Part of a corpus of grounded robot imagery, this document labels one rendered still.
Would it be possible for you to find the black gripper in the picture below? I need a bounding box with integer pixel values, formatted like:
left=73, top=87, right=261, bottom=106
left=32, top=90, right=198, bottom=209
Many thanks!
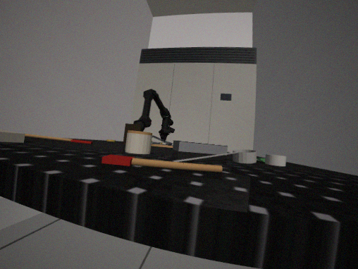
left=159, top=123, right=171, bottom=141

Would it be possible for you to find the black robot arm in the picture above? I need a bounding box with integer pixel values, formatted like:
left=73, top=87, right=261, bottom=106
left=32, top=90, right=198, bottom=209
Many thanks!
left=134, top=89, right=175, bottom=133

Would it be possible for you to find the white cylindrical jar with wooden lid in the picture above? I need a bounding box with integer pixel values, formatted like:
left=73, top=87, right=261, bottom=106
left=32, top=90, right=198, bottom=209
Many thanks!
left=125, top=130, right=152, bottom=154

